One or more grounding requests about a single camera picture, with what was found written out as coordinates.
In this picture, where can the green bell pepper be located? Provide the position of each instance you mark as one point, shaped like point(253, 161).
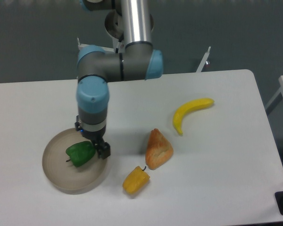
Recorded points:
point(80, 153)

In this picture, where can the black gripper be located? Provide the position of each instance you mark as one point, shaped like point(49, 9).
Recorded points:
point(94, 133)

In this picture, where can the beige round plate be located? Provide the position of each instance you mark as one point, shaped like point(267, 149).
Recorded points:
point(71, 164)

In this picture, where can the yellow banana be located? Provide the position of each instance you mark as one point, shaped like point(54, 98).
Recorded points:
point(185, 109)

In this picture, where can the orange triangular bread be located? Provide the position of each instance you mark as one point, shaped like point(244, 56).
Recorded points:
point(159, 150)

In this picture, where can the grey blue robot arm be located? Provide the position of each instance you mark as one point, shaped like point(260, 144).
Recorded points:
point(96, 68)

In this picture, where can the yellow bell pepper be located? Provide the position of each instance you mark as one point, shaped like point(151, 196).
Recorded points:
point(135, 180)

